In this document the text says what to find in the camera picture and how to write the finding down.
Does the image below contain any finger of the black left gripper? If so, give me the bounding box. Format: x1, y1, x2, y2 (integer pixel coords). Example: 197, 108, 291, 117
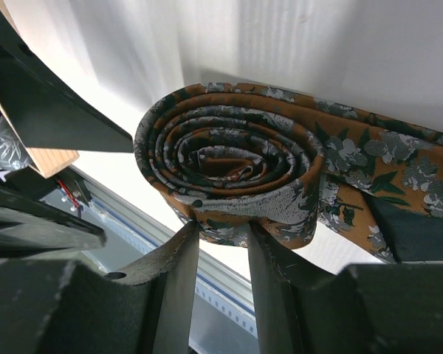
0, 11, 133, 153
0, 186, 106, 258

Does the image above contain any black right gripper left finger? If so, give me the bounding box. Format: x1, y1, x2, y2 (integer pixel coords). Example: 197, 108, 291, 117
0, 222, 199, 353

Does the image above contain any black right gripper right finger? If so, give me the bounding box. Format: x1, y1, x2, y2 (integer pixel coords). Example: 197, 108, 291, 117
247, 223, 443, 353

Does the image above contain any orange grey patterned tie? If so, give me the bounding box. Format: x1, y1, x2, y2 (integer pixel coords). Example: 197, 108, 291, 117
134, 83, 443, 263

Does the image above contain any wooden grid organizer tray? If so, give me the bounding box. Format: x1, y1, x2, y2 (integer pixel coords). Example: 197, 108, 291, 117
0, 103, 79, 178

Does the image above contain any rolled grey leaf-pattern tie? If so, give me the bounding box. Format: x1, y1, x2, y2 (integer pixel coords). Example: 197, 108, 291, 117
0, 111, 32, 171

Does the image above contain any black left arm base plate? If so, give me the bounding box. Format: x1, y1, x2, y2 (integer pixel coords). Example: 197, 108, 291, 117
46, 168, 92, 215

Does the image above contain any aluminium frame rail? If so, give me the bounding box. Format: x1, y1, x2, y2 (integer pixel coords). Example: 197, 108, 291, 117
71, 167, 254, 313

